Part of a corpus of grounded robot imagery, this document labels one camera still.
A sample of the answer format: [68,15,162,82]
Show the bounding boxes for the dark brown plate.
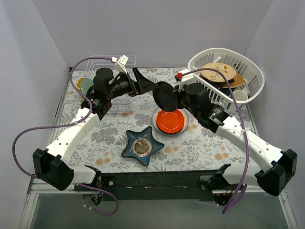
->
[152,81,177,112]

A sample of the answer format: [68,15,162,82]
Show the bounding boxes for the blue floral green plate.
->
[82,78,93,95]

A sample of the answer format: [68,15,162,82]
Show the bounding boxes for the yellow patterned round plate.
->
[77,78,84,94]

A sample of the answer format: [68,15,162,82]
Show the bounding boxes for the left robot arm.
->
[33,67,158,191]

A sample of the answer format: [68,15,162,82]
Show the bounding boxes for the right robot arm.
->
[173,83,297,196]

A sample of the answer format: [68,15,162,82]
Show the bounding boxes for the dark teal dish in basket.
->
[221,88,232,97]

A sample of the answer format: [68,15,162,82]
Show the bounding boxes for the beige floral round plate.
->
[199,62,237,83]

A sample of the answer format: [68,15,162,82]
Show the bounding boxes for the white cup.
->
[233,90,248,101]

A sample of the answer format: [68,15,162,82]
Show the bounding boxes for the tan fan-shaped plate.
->
[228,73,247,88]

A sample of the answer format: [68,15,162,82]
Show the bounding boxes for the floral table mat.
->
[44,67,259,173]

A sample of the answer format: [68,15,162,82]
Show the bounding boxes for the white plastic slatted basket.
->
[187,48,265,114]

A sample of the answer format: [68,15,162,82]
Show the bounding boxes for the blue star-shaped plate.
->
[121,126,164,167]

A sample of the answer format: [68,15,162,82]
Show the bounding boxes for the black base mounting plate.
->
[73,169,245,201]

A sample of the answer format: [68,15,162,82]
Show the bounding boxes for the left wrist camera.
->
[111,55,129,73]

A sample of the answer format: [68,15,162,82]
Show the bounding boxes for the white wire dish rack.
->
[80,54,136,114]

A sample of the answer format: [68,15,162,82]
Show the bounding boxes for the aluminium frame rail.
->
[19,179,298,229]

